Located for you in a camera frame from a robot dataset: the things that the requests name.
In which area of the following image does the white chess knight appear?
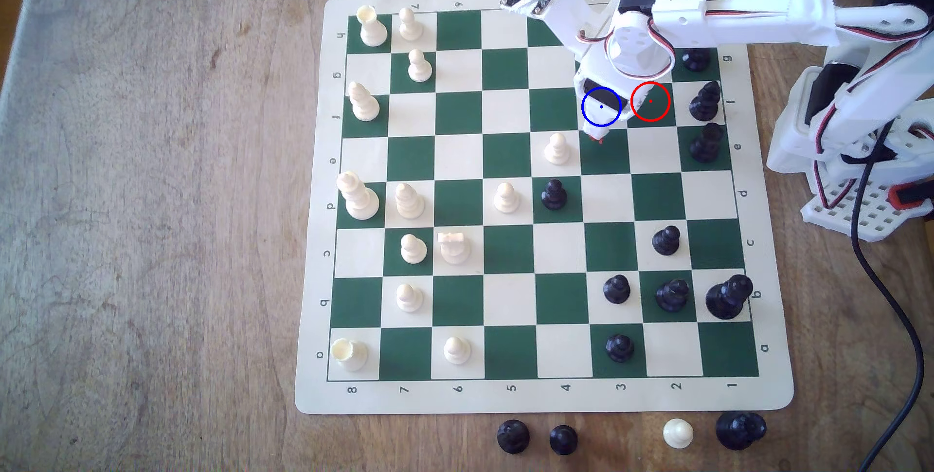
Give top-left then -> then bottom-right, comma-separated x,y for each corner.
438,231 -> 471,265

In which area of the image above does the black chess rook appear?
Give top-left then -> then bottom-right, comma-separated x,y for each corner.
716,412 -> 768,452

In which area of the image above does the white chess bishop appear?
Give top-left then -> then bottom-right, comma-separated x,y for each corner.
394,182 -> 426,220
347,81 -> 381,122

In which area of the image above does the red clamp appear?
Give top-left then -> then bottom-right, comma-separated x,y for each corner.
889,182 -> 934,212

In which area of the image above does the white chess rook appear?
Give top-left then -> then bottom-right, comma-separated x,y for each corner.
330,338 -> 369,372
356,5 -> 389,47

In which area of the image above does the thick black cable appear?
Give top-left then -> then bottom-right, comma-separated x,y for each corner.
850,122 -> 926,472

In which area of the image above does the black chess queen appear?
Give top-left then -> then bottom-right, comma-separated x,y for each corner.
705,274 -> 754,321

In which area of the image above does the green and cream chess mat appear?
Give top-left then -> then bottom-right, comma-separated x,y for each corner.
295,0 -> 795,415

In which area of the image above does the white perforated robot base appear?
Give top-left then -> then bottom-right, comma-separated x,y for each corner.
801,176 -> 934,243

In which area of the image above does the white chess queen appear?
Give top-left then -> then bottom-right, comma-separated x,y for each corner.
336,171 -> 380,221

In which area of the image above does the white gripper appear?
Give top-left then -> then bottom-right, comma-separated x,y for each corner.
543,0 -> 677,146

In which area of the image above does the black chess king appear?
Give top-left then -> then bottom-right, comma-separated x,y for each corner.
689,122 -> 725,164

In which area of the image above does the black pawn off-board bottom left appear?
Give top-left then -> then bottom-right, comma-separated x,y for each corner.
497,419 -> 531,455

